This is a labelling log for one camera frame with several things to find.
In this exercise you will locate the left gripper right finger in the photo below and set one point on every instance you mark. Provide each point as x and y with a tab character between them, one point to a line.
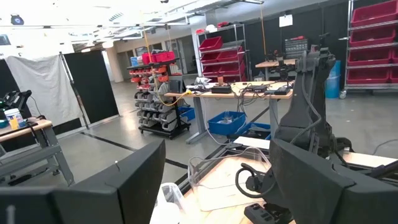
311	193

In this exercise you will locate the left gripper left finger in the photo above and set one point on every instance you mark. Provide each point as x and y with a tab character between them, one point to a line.
109	193

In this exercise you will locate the neighbouring black robot arm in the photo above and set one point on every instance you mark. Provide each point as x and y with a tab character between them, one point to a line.
15	98

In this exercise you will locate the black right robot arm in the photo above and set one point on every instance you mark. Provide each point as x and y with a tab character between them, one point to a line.
308	109

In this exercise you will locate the small wipes canister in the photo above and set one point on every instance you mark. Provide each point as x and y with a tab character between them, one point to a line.
14	116

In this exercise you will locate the clear plastic bin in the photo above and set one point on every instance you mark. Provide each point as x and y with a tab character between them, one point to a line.
217	186
174	193

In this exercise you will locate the blue plastic bin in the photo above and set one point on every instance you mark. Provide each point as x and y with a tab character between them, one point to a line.
227	124
256	127
187	113

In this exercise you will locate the neighbouring wooden robot table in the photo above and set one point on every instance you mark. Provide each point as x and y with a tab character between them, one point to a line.
31	149

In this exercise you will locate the parts bin cart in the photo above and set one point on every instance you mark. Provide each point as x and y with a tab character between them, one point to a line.
155	109

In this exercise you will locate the black partition panel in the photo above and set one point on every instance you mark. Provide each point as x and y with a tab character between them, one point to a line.
93	84

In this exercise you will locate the blue barrel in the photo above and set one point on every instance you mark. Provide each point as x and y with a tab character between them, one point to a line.
332	81

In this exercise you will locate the white hanging cloth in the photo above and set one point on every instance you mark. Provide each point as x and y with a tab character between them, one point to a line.
43	87

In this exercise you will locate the black electronics box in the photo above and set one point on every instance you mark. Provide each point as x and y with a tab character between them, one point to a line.
221	89

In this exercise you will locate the blue storage bins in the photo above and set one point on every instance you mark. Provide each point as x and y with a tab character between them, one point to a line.
199	94

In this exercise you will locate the small wooden desk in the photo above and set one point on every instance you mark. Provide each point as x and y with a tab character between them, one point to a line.
273	63

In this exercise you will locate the red bins on cart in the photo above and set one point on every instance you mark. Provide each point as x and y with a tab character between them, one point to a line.
158	57

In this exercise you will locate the black drawer organiser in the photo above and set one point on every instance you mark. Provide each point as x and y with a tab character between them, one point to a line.
295	48

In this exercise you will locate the tall rack with red bins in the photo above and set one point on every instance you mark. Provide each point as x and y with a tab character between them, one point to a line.
370	56

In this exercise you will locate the metal shelf with red bins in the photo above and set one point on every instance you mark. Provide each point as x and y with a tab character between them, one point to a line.
224	56

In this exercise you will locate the white paper sheet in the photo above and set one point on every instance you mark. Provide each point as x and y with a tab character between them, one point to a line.
285	20

